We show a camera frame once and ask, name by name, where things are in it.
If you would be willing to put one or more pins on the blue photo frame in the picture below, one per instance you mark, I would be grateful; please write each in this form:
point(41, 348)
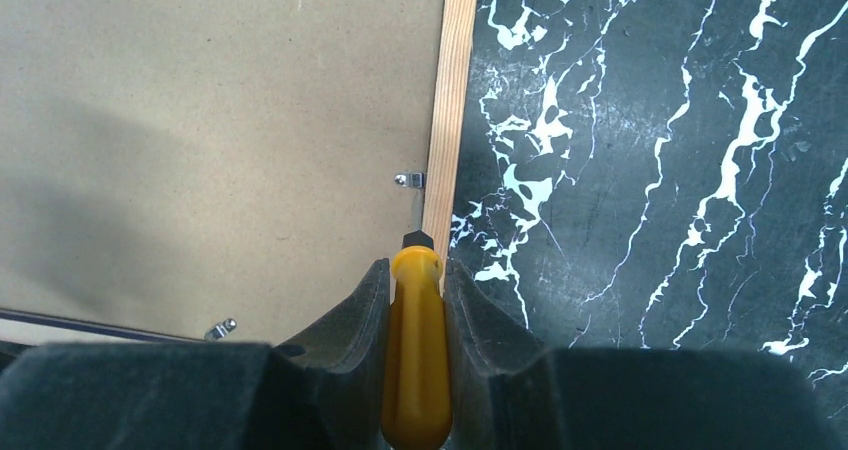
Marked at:
point(167, 164)

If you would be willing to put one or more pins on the silver frame retaining clip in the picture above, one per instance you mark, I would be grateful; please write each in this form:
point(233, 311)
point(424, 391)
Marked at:
point(413, 180)

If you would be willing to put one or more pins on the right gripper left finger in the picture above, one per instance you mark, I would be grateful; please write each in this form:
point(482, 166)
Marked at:
point(320, 389)

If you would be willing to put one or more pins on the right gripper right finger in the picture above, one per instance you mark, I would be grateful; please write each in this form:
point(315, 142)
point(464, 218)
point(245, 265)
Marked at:
point(510, 391)

